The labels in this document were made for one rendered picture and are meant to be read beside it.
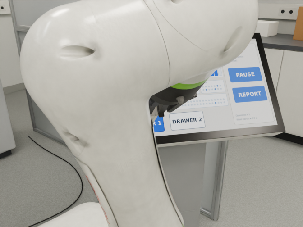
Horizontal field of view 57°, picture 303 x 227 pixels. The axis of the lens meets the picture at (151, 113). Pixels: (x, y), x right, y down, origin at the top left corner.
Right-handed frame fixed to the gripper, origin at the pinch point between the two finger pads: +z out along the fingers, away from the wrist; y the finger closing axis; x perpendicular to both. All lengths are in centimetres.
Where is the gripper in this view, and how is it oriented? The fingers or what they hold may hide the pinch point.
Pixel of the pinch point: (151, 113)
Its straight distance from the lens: 61.5
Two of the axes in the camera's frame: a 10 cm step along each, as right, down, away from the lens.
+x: 1.2, 9.5, -2.7
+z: -1.5, 2.9, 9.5
